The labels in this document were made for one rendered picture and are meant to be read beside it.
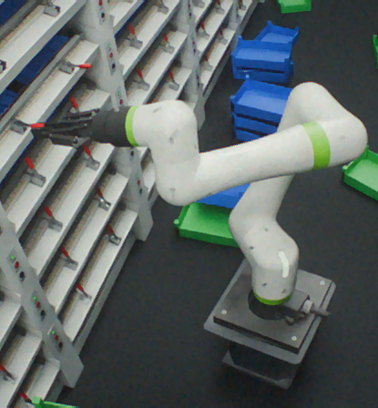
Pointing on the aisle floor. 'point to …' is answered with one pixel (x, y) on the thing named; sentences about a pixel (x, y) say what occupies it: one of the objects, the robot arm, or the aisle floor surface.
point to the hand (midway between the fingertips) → (45, 129)
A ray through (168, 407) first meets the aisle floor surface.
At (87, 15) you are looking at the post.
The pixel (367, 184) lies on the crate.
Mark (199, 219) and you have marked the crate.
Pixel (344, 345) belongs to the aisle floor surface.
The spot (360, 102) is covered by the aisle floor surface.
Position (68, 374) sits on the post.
